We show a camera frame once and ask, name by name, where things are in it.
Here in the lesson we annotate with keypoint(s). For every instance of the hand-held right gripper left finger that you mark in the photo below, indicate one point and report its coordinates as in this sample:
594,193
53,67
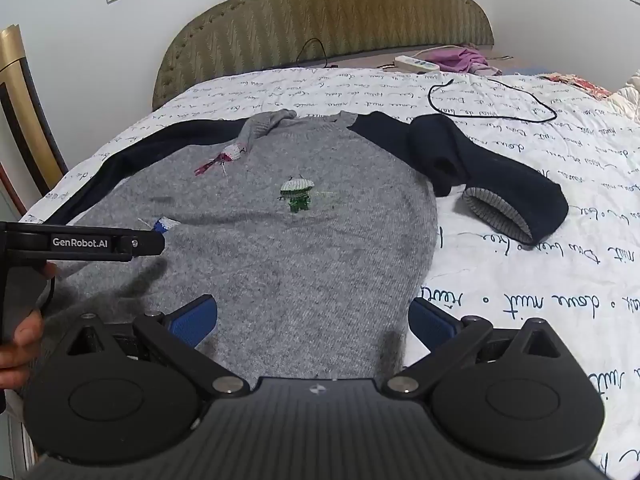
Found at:
192,322

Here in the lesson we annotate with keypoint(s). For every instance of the olive padded headboard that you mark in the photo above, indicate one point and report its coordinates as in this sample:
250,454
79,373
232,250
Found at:
325,15

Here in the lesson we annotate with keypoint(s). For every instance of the white script-printed bed sheet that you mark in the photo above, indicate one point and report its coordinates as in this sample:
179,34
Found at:
500,270

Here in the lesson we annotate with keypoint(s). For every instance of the white quilted cloth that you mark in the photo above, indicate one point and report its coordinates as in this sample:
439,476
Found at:
629,100

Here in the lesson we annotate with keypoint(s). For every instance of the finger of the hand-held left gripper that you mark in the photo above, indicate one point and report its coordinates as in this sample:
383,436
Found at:
150,242

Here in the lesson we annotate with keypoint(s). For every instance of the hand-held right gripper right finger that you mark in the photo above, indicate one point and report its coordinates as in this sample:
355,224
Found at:
432,324

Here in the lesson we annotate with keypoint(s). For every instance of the grey sweater with navy sleeves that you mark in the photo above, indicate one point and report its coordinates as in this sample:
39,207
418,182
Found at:
300,260

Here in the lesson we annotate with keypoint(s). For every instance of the gold and black chair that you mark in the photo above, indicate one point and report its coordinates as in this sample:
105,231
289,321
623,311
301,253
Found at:
20,110

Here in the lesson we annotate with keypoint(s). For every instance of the floral printed cloth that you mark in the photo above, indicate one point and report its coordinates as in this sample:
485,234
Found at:
575,85

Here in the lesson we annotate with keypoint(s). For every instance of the purple cloth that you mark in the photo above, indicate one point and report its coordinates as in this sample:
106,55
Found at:
462,60

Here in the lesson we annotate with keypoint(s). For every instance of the person's left hand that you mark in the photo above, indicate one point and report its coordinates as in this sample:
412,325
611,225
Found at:
20,355

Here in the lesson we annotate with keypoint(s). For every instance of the white power strip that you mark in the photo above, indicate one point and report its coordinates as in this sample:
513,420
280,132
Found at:
416,63

